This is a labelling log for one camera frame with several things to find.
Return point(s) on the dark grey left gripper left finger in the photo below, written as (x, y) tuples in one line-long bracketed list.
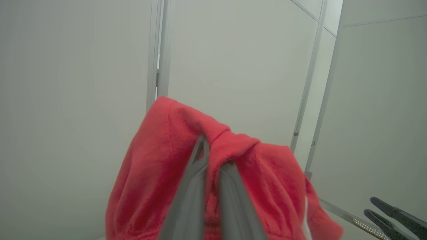
[(188, 200)]

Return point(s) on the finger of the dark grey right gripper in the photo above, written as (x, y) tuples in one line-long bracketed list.
[(390, 228), (405, 216)]

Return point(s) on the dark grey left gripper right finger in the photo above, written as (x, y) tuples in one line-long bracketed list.
[(237, 206)]

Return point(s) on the red shorts with white stripe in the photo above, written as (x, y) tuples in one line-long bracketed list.
[(150, 173)]

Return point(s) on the grey perforated metal rail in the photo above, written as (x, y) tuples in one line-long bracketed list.
[(340, 211)]

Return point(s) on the grey metal partition post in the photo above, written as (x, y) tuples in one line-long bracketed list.
[(163, 50)]

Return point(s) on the slim grey wall frame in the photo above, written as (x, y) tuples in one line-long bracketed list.
[(310, 73)]

